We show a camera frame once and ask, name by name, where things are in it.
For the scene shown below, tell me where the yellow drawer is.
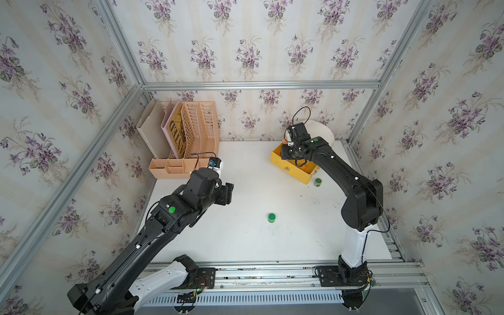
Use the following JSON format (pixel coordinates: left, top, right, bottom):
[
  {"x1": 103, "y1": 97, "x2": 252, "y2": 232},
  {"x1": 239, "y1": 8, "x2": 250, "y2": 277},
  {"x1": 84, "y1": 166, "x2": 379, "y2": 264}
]
[{"x1": 270, "y1": 144, "x2": 320, "y2": 185}]

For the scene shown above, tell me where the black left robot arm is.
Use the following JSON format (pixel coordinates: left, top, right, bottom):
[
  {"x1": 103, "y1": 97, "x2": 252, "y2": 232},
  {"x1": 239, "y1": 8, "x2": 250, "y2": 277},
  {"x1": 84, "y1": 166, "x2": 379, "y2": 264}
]
[{"x1": 67, "y1": 164, "x2": 234, "y2": 314}]

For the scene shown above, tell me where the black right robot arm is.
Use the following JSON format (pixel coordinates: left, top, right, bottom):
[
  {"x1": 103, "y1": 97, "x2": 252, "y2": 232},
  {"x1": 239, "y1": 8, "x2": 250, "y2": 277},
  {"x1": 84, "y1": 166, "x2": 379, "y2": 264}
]
[{"x1": 280, "y1": 123, "x2": 383, "y2": 274}]

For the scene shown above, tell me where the white oval drawer cabinet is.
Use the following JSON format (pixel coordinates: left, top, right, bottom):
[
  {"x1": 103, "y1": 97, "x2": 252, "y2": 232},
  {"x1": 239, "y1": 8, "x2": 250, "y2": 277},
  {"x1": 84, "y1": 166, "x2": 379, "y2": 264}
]
[{"x1": 304, "y1": 120, "x2": 335, "y2": 146}]

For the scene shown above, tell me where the beige desk file organizer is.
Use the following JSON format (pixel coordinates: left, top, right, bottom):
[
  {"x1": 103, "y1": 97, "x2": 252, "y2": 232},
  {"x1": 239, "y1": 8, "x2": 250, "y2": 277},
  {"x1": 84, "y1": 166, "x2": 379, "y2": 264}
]
[{"x1": 148, "y1": 101, "x2": 220, "y2": 179}]

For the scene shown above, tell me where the wanted poster book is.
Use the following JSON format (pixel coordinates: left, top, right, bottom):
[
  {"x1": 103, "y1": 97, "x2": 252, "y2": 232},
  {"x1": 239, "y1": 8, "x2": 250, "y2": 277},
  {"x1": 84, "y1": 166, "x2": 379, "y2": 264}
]
[{"x1": 161, "y1": 101, "x2": 186, "y2": 159}]

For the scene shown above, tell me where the beige cardboard folder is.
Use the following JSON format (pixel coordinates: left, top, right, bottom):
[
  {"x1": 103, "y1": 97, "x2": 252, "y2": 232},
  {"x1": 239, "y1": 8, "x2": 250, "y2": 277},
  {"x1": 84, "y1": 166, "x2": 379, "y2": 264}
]
[{"x1": 136, "y1": 99, "x2": 171, "y2": 159}]

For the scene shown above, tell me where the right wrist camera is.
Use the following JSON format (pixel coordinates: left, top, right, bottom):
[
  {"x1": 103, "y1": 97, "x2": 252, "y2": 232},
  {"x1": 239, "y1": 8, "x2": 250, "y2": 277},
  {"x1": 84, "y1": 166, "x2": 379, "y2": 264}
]
[{"x1": 282, "y1": 126, "x2": 294, "y2": 146}]

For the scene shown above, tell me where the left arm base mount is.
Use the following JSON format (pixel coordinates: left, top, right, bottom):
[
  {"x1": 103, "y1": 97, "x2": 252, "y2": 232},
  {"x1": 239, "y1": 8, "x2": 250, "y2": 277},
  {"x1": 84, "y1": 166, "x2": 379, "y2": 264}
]
[{"x1": 161, "y1": 255, "x2": 217, "y2": 291}]

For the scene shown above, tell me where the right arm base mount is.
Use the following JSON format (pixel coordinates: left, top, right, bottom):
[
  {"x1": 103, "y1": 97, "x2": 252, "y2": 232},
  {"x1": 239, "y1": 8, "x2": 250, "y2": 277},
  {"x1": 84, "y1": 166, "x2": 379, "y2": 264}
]
[{"x1": 314, "y1": 259, "x2": 373, "y2": 287}]

